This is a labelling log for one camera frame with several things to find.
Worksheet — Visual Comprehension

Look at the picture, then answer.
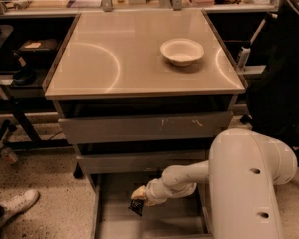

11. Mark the black office chair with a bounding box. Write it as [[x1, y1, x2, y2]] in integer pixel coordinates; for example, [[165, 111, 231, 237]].
[[242, 0, 299, 166]]

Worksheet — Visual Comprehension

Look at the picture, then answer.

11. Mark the white sneaker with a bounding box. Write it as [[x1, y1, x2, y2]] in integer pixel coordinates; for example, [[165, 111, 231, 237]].
[[0, 189, 40, 228]]

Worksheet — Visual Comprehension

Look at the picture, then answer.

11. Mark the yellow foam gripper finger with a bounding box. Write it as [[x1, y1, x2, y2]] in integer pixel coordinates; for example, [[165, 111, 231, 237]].
[[131, 185, 146, 200]]

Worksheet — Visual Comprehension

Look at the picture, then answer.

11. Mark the middle grey drawer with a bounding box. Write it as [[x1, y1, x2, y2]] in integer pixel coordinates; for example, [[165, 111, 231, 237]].
[[77, 149, 209, 174]]

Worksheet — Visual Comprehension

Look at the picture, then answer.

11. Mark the black desk frame leg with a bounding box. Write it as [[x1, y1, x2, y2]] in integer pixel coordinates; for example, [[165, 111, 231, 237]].
[[0, 85, 70, 149]]

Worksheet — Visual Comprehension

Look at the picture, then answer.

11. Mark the plastic bottle on floor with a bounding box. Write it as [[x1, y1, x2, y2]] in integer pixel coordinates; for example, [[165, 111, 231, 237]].
[[0, 143, 18, 164]]

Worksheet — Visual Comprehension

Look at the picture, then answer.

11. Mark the white bottle black cap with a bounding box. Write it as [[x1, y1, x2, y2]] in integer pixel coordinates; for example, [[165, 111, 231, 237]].
[[237, 41, 251, 71]]

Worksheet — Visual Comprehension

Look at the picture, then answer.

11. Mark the black box with label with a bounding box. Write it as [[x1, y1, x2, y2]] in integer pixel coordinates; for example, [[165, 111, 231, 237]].
[[18, 39, 60, 69]]

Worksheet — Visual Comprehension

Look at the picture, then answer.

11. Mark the white paper bowl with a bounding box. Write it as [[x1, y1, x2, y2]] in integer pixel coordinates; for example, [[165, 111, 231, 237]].
[[160, 39, 204, 67]]

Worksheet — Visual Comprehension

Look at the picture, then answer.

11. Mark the open bottom grey drawer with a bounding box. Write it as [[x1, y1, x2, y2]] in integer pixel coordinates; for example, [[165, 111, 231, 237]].
[[92, 171, 213, 239]]

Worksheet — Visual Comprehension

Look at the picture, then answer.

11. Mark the top grey drawer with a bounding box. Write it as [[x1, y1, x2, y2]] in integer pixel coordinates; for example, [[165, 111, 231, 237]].
[[59, 111, 233, 144]]

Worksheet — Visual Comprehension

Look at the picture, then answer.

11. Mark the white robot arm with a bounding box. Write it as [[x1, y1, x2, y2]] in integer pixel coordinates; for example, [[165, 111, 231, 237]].
[[131, 128, 297, 239]]

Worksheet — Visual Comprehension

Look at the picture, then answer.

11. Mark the black round device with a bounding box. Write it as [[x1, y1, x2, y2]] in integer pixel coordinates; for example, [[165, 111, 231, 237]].
[[13, 51, 36, 86]]

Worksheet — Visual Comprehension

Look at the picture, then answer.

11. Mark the black rxbar chocolate wrapper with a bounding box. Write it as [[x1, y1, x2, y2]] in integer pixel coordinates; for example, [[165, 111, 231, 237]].
[[129, 199, 144, 216]]

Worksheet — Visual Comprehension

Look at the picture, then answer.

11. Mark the grey drawer cabinet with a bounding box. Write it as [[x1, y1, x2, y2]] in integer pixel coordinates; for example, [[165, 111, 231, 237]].
[[44, 9, 246, 181]]

